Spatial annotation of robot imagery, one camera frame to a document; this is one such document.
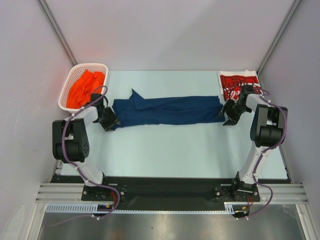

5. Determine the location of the white plastic laundry basket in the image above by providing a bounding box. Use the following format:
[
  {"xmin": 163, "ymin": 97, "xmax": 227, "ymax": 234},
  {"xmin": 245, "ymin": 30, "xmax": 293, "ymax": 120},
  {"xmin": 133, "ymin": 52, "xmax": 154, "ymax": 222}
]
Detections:
[{"xmin": 58, "ymin": 63, "xmax": 109, "ymax": 114}]

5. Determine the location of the red folded Coca-Cola t shirt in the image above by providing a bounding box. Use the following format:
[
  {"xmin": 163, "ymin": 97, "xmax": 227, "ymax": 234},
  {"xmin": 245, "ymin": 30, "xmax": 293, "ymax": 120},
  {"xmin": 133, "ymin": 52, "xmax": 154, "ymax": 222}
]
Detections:
[{"xmin": 217, "ymin": 70, "xmax": 261, "ymax": 102}]

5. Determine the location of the blue t shirt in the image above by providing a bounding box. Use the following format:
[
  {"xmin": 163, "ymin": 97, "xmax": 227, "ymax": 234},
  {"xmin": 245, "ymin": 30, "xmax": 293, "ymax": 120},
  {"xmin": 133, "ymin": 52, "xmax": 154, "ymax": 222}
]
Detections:
[{"xmin": 112, "ymin": 90, "xmax": 226, "ymax": 130}]

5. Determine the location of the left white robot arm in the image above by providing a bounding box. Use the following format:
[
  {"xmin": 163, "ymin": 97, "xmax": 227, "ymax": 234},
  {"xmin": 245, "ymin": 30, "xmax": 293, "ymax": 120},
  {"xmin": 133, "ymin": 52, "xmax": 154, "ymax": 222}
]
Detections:
[{"xmin": 52, "ymin": 93, "xmax": 120, "ymax": 200}]

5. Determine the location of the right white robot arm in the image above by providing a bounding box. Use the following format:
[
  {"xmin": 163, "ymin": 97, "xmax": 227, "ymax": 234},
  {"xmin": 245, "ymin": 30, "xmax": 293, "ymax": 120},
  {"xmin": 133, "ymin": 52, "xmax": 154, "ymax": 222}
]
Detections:
[{"xmin": 214, "ymin": 84, "xmax": 288, "ymax": 202}]

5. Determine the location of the aluminium extrusion rail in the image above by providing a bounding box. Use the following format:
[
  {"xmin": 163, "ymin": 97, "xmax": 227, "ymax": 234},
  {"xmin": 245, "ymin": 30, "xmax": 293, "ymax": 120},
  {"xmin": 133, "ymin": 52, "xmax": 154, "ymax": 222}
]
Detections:
[{"xmin": 35, "ymin": 183, "xmax": 309, "ymax": 205}]

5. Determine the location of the right corner aluminium post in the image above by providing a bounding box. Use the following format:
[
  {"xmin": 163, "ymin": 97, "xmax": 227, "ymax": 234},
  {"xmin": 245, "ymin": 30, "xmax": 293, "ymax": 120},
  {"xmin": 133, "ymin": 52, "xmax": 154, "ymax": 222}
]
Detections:
[{"xmin": 256, "ymin": 0, "xmax": 304, "ymax": 76}]

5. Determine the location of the corner aluminium post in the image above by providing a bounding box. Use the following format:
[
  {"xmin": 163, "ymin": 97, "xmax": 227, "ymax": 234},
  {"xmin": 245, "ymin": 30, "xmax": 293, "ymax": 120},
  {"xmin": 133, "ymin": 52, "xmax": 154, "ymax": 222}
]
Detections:
[
  {"xmin": 256, "ymin": 0, "xmax": 304, "ymax": 76},
  {"xmin": 36, "ymin": 0, "xmax": 78, "ymax": 66}
]

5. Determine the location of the orange t shirt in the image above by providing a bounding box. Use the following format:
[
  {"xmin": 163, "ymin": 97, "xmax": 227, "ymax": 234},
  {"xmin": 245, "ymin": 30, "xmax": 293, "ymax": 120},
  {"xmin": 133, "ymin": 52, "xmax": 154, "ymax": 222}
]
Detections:
[{"xmin": 66, "ymin": 69, "xmax": 105, "ymax": 109}]

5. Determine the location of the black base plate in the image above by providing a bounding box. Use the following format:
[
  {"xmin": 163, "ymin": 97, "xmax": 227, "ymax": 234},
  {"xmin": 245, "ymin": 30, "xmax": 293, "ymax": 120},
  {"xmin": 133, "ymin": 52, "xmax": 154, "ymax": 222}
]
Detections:
[{"xmin": 50, "ymin": 175, "xmax": 290, "ymax": 212}]

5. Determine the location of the left corner aluminium post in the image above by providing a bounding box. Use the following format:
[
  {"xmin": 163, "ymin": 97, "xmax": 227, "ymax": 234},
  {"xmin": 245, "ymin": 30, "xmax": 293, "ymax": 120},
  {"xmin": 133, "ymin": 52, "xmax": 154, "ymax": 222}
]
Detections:
[{"xmin": 36, "ymin": 0, "xmax": 78, "ymax": 66}]

